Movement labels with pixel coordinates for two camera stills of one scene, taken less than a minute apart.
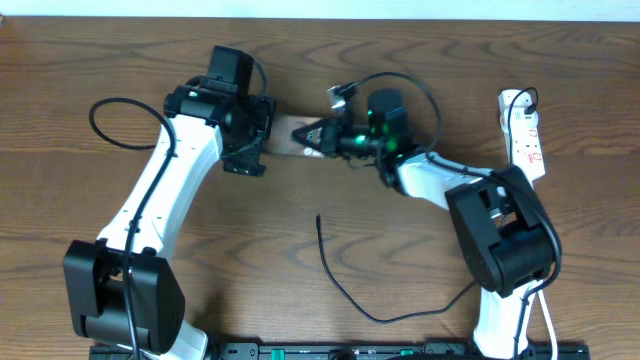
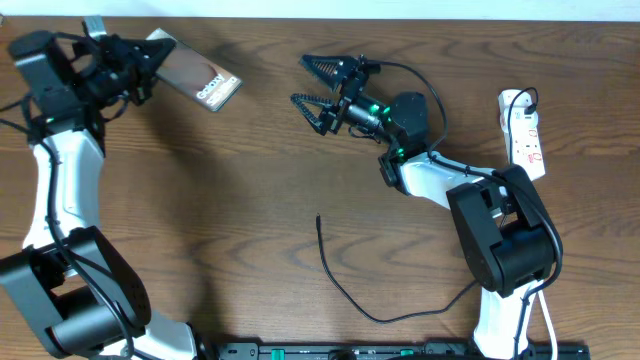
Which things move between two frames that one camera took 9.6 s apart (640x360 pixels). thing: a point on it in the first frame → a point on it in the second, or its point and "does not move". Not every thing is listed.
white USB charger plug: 512,104 does not move
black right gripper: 329,129 → 330,121
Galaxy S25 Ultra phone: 278,140 → 193,76
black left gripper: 250,158 → 139,69
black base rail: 337,352 does not move
